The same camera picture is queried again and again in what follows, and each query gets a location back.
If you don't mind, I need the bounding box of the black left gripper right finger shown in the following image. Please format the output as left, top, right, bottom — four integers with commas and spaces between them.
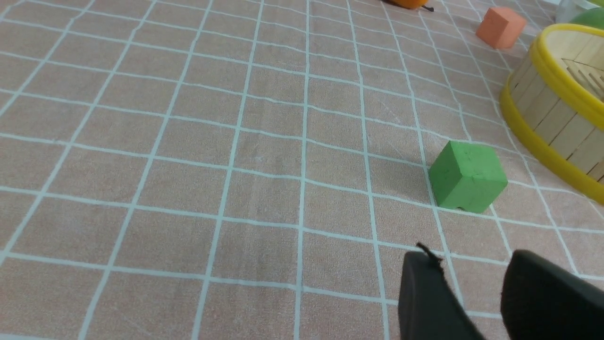
500, 250, 604, 340

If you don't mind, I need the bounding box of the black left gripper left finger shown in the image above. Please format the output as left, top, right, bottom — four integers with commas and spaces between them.
398, 243, 485, 340

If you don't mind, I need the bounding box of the bamboo steamer basket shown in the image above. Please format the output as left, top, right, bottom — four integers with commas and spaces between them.
500, 23, 604, 203

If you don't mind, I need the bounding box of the green foam cube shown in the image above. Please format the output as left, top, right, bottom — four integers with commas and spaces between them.
428, 140, 508, 213

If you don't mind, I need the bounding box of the orange foam cube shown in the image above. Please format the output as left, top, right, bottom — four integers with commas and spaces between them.
475, 7, 527, 50

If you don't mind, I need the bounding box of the green toy apple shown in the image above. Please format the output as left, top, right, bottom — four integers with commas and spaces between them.
570, 7, 604, 30

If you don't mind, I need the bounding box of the green lidded white box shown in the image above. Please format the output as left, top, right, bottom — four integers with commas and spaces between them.
554, 0, 603, 23

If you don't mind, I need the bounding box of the pink checkered tablecloth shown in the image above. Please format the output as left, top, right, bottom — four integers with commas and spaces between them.
0, 0, 603, 340

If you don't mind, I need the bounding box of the orange yellow toy pear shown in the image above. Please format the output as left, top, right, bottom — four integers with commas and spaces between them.
387, 0, 435, 12

